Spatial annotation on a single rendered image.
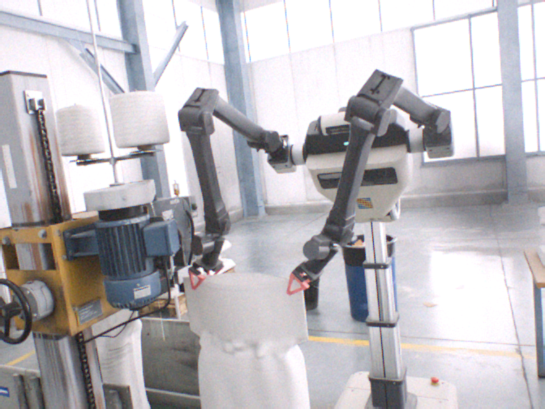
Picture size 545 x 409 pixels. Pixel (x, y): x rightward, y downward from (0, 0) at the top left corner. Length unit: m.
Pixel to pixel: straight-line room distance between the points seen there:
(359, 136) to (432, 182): 8.21
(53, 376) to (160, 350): 0.87
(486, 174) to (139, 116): 8.37
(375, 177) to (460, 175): 7.67
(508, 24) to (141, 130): 8.08
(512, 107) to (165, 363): 7.63
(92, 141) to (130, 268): 0.48
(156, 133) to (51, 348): 0.69
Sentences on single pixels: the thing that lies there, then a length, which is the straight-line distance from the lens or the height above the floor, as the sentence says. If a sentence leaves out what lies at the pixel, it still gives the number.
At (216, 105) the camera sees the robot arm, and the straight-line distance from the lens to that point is 1.37.
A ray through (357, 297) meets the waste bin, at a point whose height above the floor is 0.21.
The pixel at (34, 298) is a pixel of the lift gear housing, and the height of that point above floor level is 1.15.
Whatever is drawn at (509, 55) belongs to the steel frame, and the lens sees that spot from 8.88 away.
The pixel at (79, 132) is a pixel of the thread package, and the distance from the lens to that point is 1.52.
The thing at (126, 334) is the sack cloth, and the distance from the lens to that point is 1.86.
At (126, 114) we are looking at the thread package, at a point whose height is 1.62.
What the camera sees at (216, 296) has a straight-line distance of 1.51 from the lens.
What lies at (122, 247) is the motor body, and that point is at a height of 1.26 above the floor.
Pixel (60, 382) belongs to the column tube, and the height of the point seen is 0.88.
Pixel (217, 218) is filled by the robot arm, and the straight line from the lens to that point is 1.46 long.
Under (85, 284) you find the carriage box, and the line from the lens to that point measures 1.39.
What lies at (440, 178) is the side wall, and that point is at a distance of 9.30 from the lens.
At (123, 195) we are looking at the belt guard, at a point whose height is 1.40.
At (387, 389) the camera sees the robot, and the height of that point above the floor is 0.39.
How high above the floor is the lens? 1.46
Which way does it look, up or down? 7 degrees down
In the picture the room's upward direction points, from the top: 7 degrees counter-clockwise
